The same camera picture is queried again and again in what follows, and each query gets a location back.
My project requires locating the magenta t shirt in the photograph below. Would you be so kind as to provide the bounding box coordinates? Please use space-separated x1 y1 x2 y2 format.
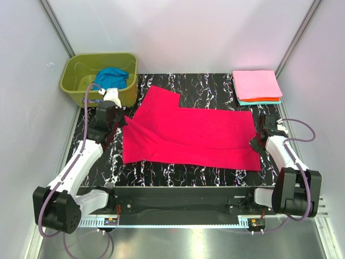
123 86 261 171

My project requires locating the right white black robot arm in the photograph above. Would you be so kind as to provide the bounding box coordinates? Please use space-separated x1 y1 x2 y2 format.
245 114 322 221

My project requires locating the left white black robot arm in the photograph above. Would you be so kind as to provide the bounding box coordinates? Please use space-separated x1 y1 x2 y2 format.
32 100 127 236

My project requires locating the teal blue t shirt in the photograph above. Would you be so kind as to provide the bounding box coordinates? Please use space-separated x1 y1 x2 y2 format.
93 67 129 90

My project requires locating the folded light teal t shirt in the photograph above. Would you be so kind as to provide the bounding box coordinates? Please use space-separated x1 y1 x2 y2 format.
232 79 281 106

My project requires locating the folded orange t shirt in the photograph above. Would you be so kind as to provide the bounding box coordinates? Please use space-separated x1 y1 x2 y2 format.
241 97 280 103

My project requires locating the folded pink t shirt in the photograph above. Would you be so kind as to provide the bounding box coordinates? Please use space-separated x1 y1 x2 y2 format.
232 70 282 100

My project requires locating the olive green plastic bin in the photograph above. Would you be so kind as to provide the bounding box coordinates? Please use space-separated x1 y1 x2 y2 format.
60 52 138 108

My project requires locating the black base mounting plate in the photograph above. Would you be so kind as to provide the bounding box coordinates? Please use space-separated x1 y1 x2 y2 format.
77 186 278 226

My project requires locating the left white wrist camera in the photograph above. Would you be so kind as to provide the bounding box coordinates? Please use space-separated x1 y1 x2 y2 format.
98 88 122 108

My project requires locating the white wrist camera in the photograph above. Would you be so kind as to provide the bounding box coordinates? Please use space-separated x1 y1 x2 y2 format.
98 88 122 108
277 119 288 135

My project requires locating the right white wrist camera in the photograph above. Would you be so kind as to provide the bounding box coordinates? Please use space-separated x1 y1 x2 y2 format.
277 119 288 135

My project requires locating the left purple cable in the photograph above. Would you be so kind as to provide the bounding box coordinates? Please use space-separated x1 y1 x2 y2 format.
37 83 114 258

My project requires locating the aluminium frame rail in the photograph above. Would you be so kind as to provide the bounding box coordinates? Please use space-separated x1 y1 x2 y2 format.
316 197 328 217

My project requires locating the white slotted cable duct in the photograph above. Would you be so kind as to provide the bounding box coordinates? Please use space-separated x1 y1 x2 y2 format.
78 215 119 228

